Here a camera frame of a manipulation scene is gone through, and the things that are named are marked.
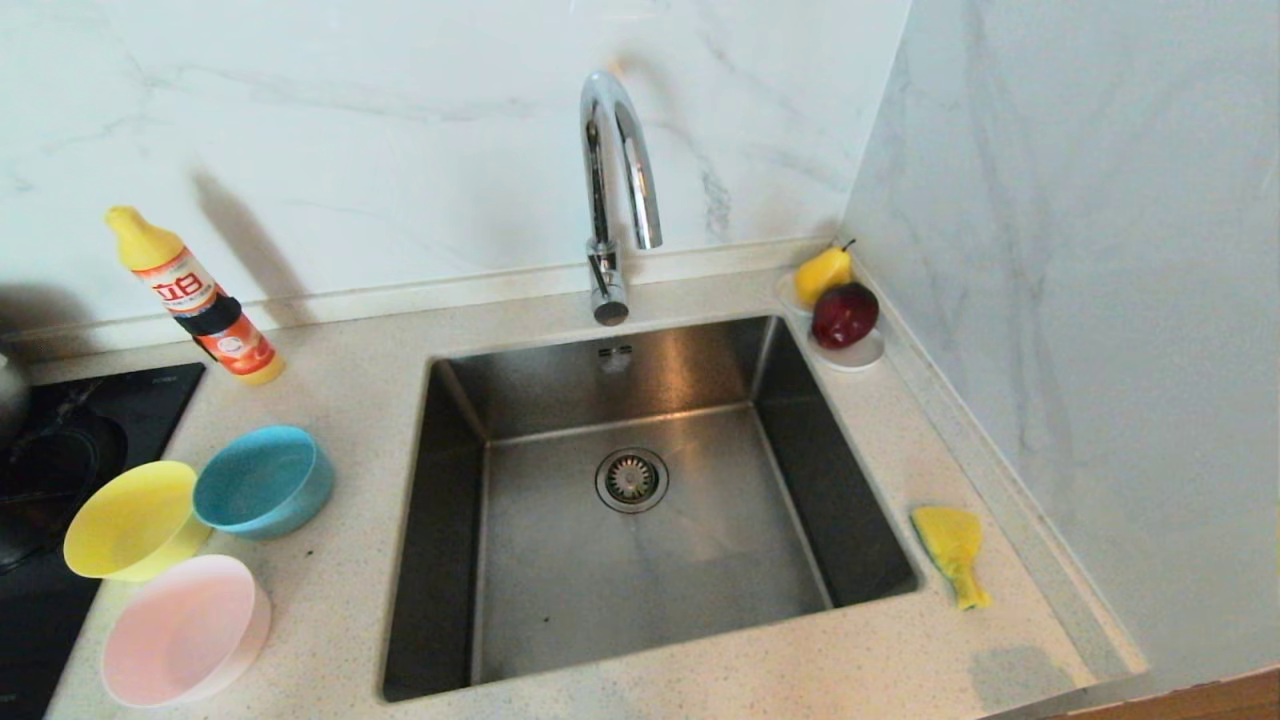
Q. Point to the yellow fish-shaped sponge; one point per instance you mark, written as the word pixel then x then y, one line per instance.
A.
pixel 950 540

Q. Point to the orange yellow dish soap bottle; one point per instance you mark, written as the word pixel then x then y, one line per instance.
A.
pixel 215 320

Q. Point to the stainless steel sink basin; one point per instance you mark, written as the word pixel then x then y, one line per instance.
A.
pixel 650 590

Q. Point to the chrome gooseneck faucet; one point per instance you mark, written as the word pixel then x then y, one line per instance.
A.
pixel 605 290

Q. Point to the round metal drain strainer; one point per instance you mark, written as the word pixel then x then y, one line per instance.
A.
pixel 632 480

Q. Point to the yellow pear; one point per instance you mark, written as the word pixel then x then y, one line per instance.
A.
pixel 822 275

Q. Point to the dark red apple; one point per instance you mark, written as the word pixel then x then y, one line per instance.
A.
pixel 845 315

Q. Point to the small white dish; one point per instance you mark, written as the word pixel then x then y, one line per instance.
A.
pixel 852 358

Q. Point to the blue plastic bowl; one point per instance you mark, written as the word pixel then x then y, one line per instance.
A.
pixel 262 485

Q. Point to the black induction cooktop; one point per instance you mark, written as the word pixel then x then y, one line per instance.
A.
pixel 130 400

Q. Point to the pink plastic bowl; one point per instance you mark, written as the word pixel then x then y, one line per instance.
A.
pixel 180 630

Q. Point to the yellow plastic bowl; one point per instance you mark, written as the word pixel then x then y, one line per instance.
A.
pixel 130 520

